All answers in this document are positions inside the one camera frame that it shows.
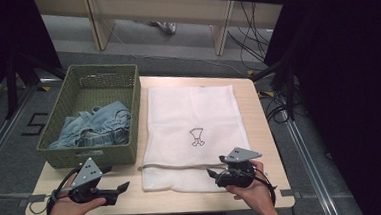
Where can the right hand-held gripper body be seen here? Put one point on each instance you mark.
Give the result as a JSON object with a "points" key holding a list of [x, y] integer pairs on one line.
{"points": [[239, 176]]}

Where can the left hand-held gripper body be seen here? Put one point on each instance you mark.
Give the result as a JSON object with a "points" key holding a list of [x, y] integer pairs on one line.
{"points": [[85, 174]]}

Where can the blue denim jeans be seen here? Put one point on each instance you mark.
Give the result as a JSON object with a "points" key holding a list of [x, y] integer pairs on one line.
{"points": [[102, 121]]}

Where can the white mesh laundry bag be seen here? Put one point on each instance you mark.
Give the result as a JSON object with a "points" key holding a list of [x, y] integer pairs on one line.
{"points": [[185, 111]]}

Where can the green woven basket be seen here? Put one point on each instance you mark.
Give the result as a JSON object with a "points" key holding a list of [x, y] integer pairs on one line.
{"points": [[110, 82]]}

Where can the person's right hand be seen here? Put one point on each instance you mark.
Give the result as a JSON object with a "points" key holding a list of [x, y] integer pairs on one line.
{"points": [[255, 192]]}

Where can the person's left hand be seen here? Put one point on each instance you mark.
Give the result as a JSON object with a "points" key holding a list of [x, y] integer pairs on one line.
{"points": [[68, 210]]}

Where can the grey tape strip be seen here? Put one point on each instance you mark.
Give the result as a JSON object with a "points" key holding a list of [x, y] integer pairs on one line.
{"points": [[34, 199], [289, 192]]}

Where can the black stand legs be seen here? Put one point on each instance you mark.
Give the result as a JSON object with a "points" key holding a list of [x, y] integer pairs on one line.
{"points": [[289, 94], [12, 85]]}

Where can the black curtain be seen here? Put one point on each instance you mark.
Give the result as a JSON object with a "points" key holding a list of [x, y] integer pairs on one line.
{"points": [[350, 77], [3, 28]]}

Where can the light wooden bench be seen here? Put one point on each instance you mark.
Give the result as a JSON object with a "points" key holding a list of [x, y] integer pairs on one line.
{"points": [[159, 9]]}

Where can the metal floor rail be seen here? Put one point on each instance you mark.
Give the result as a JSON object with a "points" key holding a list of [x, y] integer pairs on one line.
{"points": [[0, 135], [311, 170]]}

